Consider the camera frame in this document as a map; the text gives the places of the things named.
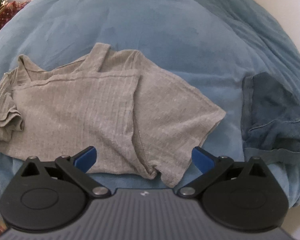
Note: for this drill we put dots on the red patterned tablecloth table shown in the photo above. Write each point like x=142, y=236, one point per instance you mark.
x=9, y=10

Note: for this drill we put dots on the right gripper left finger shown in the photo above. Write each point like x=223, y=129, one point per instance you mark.
x=48, y=195

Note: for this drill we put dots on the dark blue jeans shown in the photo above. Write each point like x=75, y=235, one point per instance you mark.
x=270, y=122

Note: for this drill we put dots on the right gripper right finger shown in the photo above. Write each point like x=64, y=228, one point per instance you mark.
x=243, y=196

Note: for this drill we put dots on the grey polo shirt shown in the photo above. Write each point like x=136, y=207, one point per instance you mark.
x=141, y=118

